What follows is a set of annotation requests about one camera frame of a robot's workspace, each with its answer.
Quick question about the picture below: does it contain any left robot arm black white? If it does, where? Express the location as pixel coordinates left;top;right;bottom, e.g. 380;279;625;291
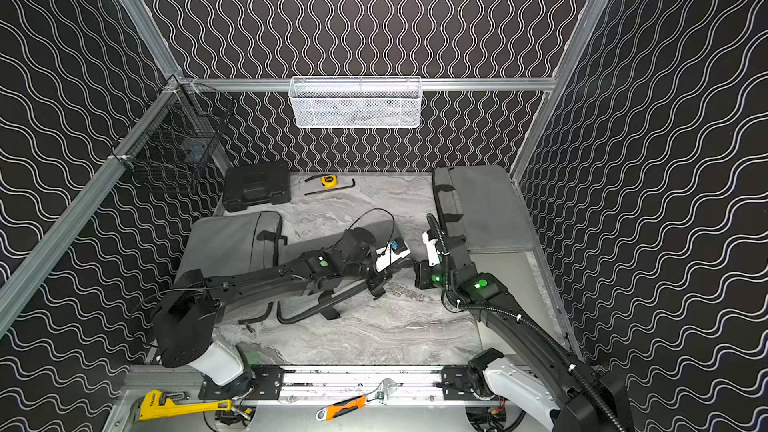
152;227;411;388

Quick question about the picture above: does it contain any black plastic tool case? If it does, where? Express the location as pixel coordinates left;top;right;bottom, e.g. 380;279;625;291
222;161;291;212

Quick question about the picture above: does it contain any orange adjustable wrench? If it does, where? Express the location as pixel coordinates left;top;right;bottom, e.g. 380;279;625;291
315;378;400;422

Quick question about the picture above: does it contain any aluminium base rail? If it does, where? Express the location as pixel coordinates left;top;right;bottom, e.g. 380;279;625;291
198;365;510;406

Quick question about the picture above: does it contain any grey zippered laptop bag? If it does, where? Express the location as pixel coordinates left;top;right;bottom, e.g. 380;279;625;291
432;165;534;254

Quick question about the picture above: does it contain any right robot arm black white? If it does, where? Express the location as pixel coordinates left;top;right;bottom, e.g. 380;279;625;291
423;214;634;431

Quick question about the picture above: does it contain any yellow tape measure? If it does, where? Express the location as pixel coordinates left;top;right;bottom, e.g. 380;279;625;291
305;174;338;189

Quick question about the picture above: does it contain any black hex key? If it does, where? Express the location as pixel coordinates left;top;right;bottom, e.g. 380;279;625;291
304;175;356;196

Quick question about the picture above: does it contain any white wire mesh basket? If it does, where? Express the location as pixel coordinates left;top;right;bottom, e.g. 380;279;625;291
288;76;423;129

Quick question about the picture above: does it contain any black wire basket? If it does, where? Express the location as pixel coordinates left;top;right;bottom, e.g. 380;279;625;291
118;75;235;196

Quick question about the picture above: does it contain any yellow pipe wrench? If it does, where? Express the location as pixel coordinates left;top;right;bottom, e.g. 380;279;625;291
135;389;254;423

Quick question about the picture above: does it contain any silver laptop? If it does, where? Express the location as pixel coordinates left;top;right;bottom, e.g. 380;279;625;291
471;251;566;345

